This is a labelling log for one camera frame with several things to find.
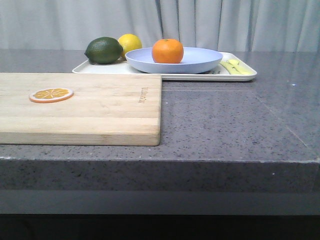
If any orange fruit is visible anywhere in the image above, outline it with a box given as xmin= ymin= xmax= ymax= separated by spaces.
xmin=151 ymin=38 xmax=184 ymax=64

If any light blue plate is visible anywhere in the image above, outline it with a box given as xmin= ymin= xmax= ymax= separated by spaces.
xmin=125 ymin=47 xmax=223 ymax=74

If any cream white tray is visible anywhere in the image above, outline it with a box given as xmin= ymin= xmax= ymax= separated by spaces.
xmin=72 ymin=52 xmax=257 ymax=82

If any wooden cutting board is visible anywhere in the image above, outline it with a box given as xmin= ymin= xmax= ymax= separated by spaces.
xmin=0 ymin=73 xmax=162 ymax=146

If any yellow lemon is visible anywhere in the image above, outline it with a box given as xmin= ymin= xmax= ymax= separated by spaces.
xmin=118 ymin=33 xmax=143 ymax=59

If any yellow plastic fork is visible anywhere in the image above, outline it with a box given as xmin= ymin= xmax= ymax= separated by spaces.
xmin=219 ymin=61 xmax=239 ymax=75

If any dark green lime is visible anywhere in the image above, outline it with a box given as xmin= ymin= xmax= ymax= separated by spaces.
xmin=84 ymin=36 xmax=123 ymax=65

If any yellow plastic spoon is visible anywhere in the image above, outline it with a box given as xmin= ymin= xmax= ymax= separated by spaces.
xmin=227 ymin=59 xmax=252 ymax=75

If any orange slice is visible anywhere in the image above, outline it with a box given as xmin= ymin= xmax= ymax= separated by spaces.
xmin=28 ymin=87 xmax=74 ymax=104

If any grey curtain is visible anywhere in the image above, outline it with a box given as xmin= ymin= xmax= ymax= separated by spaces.
xmin=0 ymin=0 xmax=320 ymax=52

